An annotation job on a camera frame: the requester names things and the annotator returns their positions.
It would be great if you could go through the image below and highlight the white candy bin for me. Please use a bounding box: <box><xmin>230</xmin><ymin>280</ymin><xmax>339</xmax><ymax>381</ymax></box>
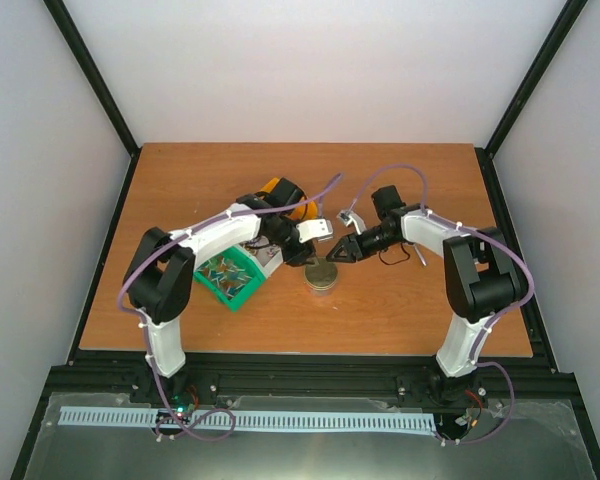
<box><xmin>245</xmin><ymin>243</ymin><xmax>283</xmax><ymax>278</ymax></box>

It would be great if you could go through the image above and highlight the metal front plate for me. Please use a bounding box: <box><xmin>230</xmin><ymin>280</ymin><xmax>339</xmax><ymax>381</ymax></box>
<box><xmin>22</xmin><ymin>394</ymin><xmax>596</xmax><ymax>479</ymax></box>

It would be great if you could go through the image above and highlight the metal scoop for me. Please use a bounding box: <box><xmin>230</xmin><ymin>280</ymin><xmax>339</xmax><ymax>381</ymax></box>
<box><xmin>413</xmin><ymin>244</ymin><xmax>428</xmax><ymax>267</ymax></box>

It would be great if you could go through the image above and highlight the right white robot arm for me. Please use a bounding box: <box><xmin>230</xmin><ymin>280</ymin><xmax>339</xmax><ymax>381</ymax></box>
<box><xmin>326</xmin><ymin>185</ymin><xmax>523</xmax><ymax>405</ymax></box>

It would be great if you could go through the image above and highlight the black frame post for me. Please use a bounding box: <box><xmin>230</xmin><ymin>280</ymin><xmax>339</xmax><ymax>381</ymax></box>
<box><xmin>42</xmin><ymin>0</ymin><xmax>137</xmax><ymax>146</ymax></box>
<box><xmin>483</xmin><ymin>0</ymin><xmax>589</xmax><ymax>154</ymax></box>

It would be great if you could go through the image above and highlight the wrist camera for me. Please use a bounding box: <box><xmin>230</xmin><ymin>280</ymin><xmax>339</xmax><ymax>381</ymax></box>
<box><xmin>337</xmin><ymin>210</ymin><xmax>367</xmax><ymax>235</ymax></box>
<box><xmin>296</xmin><ymin>218</ymin><xmax>334</xmax><ymax>244</ymax></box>

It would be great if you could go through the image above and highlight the purple cable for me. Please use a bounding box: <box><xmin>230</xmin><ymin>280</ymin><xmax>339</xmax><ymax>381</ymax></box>
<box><xmin>348</xmin><ymin>163</ymin><xmax>536</xmax><ymax>446</ymax></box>
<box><xmin>116</xmin><ymin>172</ymin><xmax>344</xmax><ymax>442</ymax></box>

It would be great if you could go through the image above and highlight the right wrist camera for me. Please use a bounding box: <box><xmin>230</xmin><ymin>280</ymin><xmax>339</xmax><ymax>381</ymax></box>
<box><xmin>337</xmin><ymin>210</ymin><xmax>367</xmax><ymax>235</ymax></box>

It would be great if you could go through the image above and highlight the light blue cable duct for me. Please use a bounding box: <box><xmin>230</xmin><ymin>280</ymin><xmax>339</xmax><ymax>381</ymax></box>
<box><xmin>57</xmin><ymin>406</ymin><xmax>436</xmax><ymax>436</ymax></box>

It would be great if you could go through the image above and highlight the black aluminium rail base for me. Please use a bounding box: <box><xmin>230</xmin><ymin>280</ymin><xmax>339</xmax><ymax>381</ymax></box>
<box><xmin>41</xmin><ymin>351</ymin><xmax>584</xmax><ymax>412</ymax></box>

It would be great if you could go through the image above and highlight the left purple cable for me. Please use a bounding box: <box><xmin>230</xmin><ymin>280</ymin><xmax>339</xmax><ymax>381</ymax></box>
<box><xmin>116</xmin><ymin>172</ymin><xmax>344</xmax><ymax>442</ymax></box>

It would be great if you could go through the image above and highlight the green candy bin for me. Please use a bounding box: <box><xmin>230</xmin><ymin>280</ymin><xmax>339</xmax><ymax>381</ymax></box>
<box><xmin>193</xmin><ymin>246</ymin><xmax>266</xmax><ymax>312</ymax></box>

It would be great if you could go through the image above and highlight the left black frame post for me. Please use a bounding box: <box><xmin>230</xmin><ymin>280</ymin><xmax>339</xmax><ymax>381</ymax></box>
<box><xmin>42</xmin><ymin>0</ymin><xmax>137</xmax><ymax>146</ymax></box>

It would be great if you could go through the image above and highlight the right black frame post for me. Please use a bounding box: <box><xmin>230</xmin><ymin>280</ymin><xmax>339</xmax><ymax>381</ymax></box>
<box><xmin>483</xmin><ymin>0</ymin><xmax>589</xmax><ymax>154</ymax></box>

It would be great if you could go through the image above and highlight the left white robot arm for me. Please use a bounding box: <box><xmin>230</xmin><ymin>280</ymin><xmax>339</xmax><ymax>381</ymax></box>
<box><xmin>116</xmin><ymin>179</ymin><xmax>322</xmax><ymax>403</ymax></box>

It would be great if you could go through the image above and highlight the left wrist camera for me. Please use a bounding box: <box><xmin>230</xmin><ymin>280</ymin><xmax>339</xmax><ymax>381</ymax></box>
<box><xmin>296</xmin><ymin>218</ymin><xmax>334</xmax><ymax>244</ymax></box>

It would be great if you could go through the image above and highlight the white jar lid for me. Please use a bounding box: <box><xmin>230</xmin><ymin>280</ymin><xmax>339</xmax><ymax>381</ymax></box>
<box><xmin>304</xmin><ymin>257</ymin><xmax>338</xmax><ymax>283</ymax></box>

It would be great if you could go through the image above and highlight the orange candy bin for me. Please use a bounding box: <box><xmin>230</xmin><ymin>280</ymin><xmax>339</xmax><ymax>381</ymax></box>
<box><xmin>255</xmin><ymin>177</ymin><xmax>318</xmax><ymax>222</ymax></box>

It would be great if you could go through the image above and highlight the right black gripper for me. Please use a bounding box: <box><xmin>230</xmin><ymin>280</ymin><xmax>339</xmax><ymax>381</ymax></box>
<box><xmin>326</xmin><ymin>225</ymin><xmax>400</xmax><ymax>264</ymax></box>

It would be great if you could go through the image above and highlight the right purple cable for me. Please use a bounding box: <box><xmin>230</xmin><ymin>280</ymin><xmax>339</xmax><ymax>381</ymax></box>
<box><xmin>348</xmin><ymin>163</ymin><xmax>536</xmax><ymax>446</ymax></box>

